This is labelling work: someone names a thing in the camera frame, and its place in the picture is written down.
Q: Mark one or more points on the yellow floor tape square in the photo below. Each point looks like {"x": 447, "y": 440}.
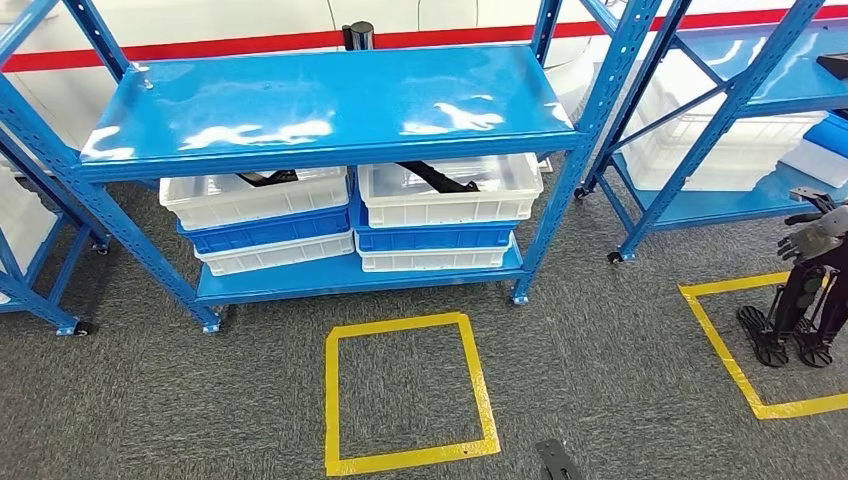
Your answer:
{"x": 477, "y": 384}

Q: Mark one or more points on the black plastic frame part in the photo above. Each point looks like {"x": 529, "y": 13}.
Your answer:
{"x": 836, "y": 66}

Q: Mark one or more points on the large white plastic crate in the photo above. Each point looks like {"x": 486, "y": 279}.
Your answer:
{"x": 729, "y": 159}

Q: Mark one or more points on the white car with red stripe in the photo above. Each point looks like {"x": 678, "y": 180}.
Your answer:
{"x": 199, "y": 20}

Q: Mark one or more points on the black chrome cylinder post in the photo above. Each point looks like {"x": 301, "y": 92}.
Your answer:
{"x": 361, "y": 34}

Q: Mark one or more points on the black humanoid robot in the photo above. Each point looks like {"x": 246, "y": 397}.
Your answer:
{"x": 795, "y": 311}

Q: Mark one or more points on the blue plastic crate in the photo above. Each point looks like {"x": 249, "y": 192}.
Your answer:
{"x": 430, "y": 237}
{"x": 265, "y": 232}
{"x": 831, "y": 136}

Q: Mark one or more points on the black curved trim part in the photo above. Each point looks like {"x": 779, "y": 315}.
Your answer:
{"x": 265, "y": 177}
{"x": 440, "y": 180}

